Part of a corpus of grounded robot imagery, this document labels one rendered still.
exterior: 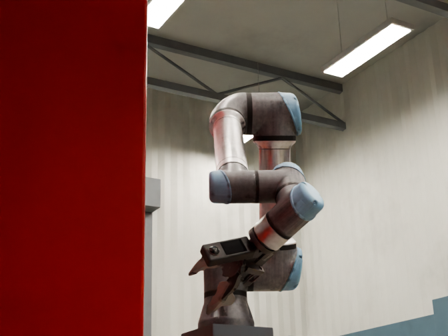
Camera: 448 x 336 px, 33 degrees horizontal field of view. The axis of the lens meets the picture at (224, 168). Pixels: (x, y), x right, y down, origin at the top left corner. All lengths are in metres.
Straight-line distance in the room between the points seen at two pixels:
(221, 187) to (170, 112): 9.59
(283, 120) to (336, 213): 9.10
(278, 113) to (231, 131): 0.18
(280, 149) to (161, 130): 9.06
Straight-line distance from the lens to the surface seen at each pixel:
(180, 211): 10.77
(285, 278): 2.05
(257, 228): 1.65
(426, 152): 9.89
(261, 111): 2.01
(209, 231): 10.92
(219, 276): 2.03
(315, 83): 11.19
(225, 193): 1.68
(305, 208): 1.60
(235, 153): 1.78
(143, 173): 0.58
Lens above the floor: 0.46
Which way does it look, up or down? 21 degrees up
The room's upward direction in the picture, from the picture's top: 2 degrees counter-clockwise
